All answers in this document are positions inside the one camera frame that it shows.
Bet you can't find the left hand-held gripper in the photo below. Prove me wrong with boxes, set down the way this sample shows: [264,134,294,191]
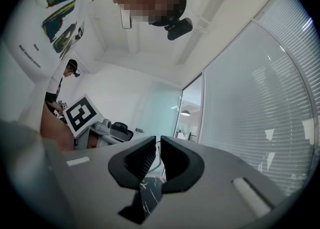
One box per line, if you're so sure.
[63,93,126,150]

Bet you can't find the person's left forearm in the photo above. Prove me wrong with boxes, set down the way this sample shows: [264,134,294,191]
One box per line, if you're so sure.
[39,102,75,153]

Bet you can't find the black metal railing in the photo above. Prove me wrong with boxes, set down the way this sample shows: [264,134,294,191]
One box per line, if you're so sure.
[174,129,201,144]

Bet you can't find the black mesh office chair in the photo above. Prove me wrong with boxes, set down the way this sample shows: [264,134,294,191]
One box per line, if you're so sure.
[110,121,135,144]

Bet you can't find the black head-mounted camera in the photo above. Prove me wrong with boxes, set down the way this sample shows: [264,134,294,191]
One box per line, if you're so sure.
[164,17,194,42]

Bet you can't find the person's white printed shirt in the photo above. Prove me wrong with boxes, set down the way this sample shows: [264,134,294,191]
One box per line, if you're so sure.
[0,0,102,134]

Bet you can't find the frosted glass door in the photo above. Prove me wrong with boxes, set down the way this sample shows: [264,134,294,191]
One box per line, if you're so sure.
[149,82,184,139]

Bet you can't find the person's worn thin-rimmed eyeglasses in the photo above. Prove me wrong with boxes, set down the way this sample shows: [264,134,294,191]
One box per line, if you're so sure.
[92,0,134,30]

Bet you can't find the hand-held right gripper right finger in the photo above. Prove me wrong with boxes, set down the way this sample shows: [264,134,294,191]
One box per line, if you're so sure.
[149,134,285,229]

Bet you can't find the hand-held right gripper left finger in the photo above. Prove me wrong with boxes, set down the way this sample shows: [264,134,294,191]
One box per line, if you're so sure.
[44,135,158,229]

